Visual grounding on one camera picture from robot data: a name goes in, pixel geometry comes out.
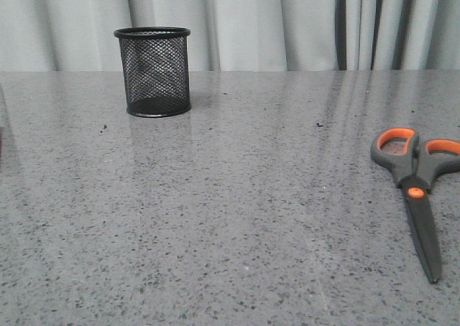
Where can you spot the black mesh pen cup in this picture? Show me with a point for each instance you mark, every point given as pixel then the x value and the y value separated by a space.
pixel 155 68

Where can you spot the grey curtain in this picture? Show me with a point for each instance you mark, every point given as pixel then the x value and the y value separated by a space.
pixel 259 35

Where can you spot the grey orange scissors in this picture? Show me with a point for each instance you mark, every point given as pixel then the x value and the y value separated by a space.
pixel 414 167

